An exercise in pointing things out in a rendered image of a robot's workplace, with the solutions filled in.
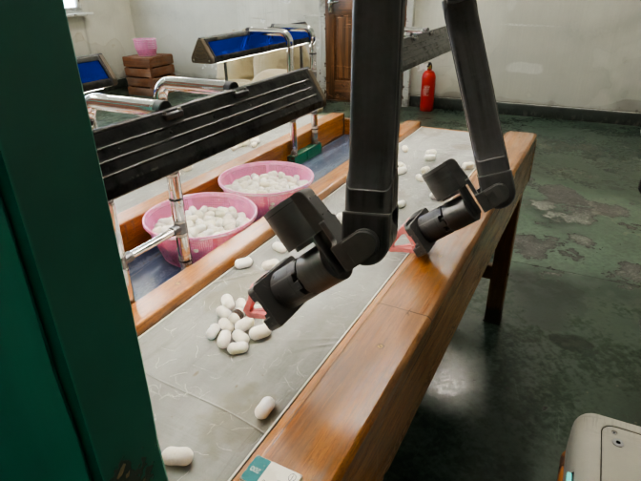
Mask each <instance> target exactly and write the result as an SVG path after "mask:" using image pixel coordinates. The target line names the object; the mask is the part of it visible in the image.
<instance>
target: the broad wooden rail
mask: <svg viewBox="0 0 641 481"><path fill-rule="evenodd" d="M503 136H504V141H505V145H506V148H507V156H508V161H509V166H510V169H511V170H512V175H513V179H514V184H515V189H516V195H515V199H514V201H513V202H512V203H511V204H510V205H509V206H507V207H505V208H502V209H495V208H492V209H491V210H489V211H487V212H484V210H483V209H482V207H481V205H480V204H479V202H478V200H477V199H476V198H475V196H474V195H473V193H472V191H471V190H470V188H469V186H468V185H466V187H467V189H468V190H469V192H470V194H471V195H472V197H473V198H474V199H475V201H476V202H477V204H478V206H479V207H480V209H481V211H482V213H481V218H480V219H479V220H477V221H475V222H473V223H471V224H469V225H468V226H466V227H464V228H461V229H459V230H457V231H455V232H453V233H451V234H449V235H447V236H445V237H443V238H441V239H439V240H437V241H436V243H435V244H434V245H433V247H432V248H431V250H430V251H429V252H428V253H427V254H425V255H423V256H421V257H419V258H418V257H417V256H416V254H414V253H410V254H409V255H408V256H407V258H406V259H405V260H404V262H403V263H402V264H401V266H400V267H399V268H398V270H397V271H396V272H395V273H394V275H393V276H392V277H391V279H390V280H389V281H388V282H387V284H386V285H385V286H384V287H383V289H382V290H381V292H380V293H379V294H378V295H377V297H376V298H375V299H374V301H373V302H372V303H371V304H370V305H369V306H368V307H367V309H366V310H365V311H364V312H363V314H362V315H361V316H360V318H359V319H358V320H357V322H356V323H355V324H354V325H353V327H352V328H351V329H350V331H349V332H348V333H347V334H346V336H345V337H344V338H343V339H342V341H341V342H340V344H339V345H338V346H337V347H336V349H335V350H334V351H333V353H332V354H331V355H330V356H329V358H328V359H327V360H326V362H325V363H324V364H323V365H322V367H321V368H320V369H319V371H318V372H317V373H316V375H315V376H314V377H313V378H312V380H311V381H310V382H309V384H308V385H307V386H306V387H305V389H304V390H303V391H302V393H301V394H300V395H299V397H298V398H297V399H296V400H295V402H294V403H293V404H292V406H291V407H290V408H289V409H288V410H287V411H286V412H285V414H284V415H283V416H282V417H281V419H280V420H279V422H278V423H277V424H276V425H275V427H274V428H273V429H272V430H271V432H270V433H269V434H268V436H267V437H266V438H265V439H264V441H263V442H262V443H261V445H260V446H259V447H258V449H257V450H256V451H255V452H254V454H253V455H252V456H251V458H250V459H249V460H248V461H247V463H246V464H245V465H244V467H243V468H242V469H241V470H240V472H239V473H238V475H237V476H236V477H235V478H234V480H233V481H239V478H240V476H241V475H242V474H243V472H244V471H245V470H246V469H247V467H248V466H249V465H250V463H251V462H252V461H253V459H254V458H255V457H256V456H257V455H260V456H262V457H264V458H266V459H268V460H271V461H273V462H275V463H277V464H279V465H281V466H284V467H285V468H287V469H289V470H291V471H295V472H297V473H299V474H301V475H302V476H303V481H383V478H384V475H385V474H386V472H387V471H388V469H389V467H390V465H391V463H392V461H393V459H394V457H395V455H396V453H397V451H398V449H399V447H400V445H401V443H402V440H403V438H404V436H405V434H406V432H407V430H408V428H409V426H410V424H411V422H412V420H413V418H414V416H415V414H416V412H417V409H418V407H419V405H420V403H421V401H422V399H423V398H424V395H425V393H426V391H427V389H428V387H429V385H430V383H431V381H432V379H433V376H434V374H435V372H436V370H437V368H438V366H439V364H440V362H441V360H442V359H443V357H444V355H445V352H446V350H447V348H448V345H449V343H450V341H451V339H452V337H453V335H454V333H455V331H456V329H457V327H458V325H459V323H460V321H461V319H462V318H463V316H464V313H465V310H466V308H467V306H468V304H469V302H470V300H471V298H472V296H473V294H474V292H475V290H476V288H477V286H478V284H479V282H480V279H481V278H482V276H483V274H484V272H485V270H486V267H487V265H488V263H489V261H490V259H491V257H492V255H493V253H494V251H495V249H496V246H497V244H498V242H499V240H500V238H501V237H502V235H503V233H504V231H505V229H506V227H507V224H508V222H509V220H510V218H511V216H512V214H513V212H514V209H515V207H516V205H517V203H518V201H519V199H520V197H521V195H522V194H523V192H524V190H525V188H526V186H527V183H528V179H529V173H530V168H531V162H532V157H533V152H534V146H535V143H536V137H537V135H536V134H534V133H524V132H515V131H508V132H506V133H505V134H504V135H503Z"/></svg>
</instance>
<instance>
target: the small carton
mask: <svg viewBox="0 0 641 481"><path fill-rule="evenodd" d="M239 481H303V476H302V475H301V474H299V473H297V472H295V471H291V470H289V469H287V468H285V467H284V466H281V465H279V464H277V463H275V462H273V461H271V460H268V459H266V458H264V457H262V456H260V455H257V456H256V457H255V458H254V459H253V461H252V462H251V463H250V465H249V466H248V467H247V469H246V470H245V471H244V472H243V474H242V475H241V476H240V478H239Z"/></svg>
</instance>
